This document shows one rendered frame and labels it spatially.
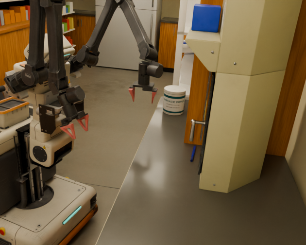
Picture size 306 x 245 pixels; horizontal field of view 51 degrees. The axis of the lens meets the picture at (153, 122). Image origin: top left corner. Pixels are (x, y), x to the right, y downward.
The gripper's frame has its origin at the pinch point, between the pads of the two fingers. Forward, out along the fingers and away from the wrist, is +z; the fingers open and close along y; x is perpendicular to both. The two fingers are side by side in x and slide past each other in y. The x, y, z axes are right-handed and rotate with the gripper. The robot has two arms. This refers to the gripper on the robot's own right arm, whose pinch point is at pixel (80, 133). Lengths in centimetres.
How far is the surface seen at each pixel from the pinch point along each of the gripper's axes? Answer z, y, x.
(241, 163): 28, 0, -69
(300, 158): 43, 29, -86
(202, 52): -17, -8, -71
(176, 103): 10, 57, -25
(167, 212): 30, -26, -46
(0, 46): -77, 111, 152
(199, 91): 2, 28, -52
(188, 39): -23, -9, -68
